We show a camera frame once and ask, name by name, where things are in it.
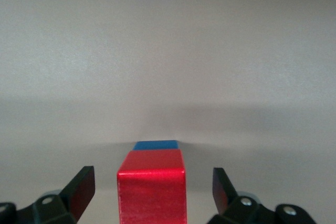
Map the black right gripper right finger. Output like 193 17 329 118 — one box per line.
209 167 318 224

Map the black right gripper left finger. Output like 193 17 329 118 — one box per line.
0 165 96 224

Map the red wooden block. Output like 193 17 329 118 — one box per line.
117 149 187 224

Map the blue wooden block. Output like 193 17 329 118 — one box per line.
133 140 180 152

